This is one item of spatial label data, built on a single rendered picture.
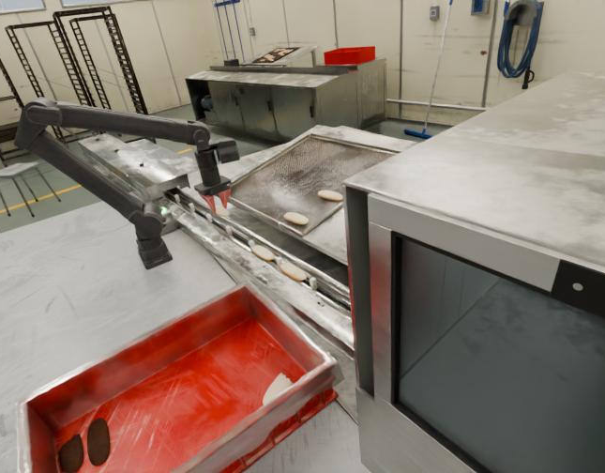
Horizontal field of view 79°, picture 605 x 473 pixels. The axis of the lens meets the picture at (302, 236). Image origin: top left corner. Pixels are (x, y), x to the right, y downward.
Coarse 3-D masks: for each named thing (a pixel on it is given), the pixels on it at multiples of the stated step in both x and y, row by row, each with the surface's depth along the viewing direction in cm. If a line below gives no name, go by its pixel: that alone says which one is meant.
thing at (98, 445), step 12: (96, 420) 69; (96, 432) 67; (108, 432) 67; (72, 444) 66; (96, 444) 65; (108, 444) 65; (60, 456) 64; (72, 456) 64; (96, 456) 63; (72, 468) 62
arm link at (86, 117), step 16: (32, 112) 86; (48, 112) 88; (64, 112) 91; (80, 112) 92; (96, 112) 93; (112, 112) 96; (80, 128) 94; (96, 128) 95; (112, 128) 96; (128, 128) 97; (144, 128) 99; (160, 128) 100; (176, 128) 101; (192, 128) 102; (192, 144) 104
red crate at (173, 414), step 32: (256, 320) 88; (192, 352) 82; (224, 352) 81; (256, 352) 80; (160, 384) 75; (192, 384) 74; (224, 384) 74; (256, 384) 73; (96, 416) 71; (128, 416) 70; (160, 416) 69; (192, 416) 68; (224, 416) 68; (128, 448) 65; (160, 448) 64; (192, 448) 63; (256, 448) 59
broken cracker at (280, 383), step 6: (276, 378) 72; (282, 378) 72; (288, 378) 72; (276, 384) 71; (282, 384) 71; (288, 384) 71; (270, 390) 70; (276, 390) 70; (282, 390) 70; (264, 396) 70; (270, 396) 69; (264, 402) 68
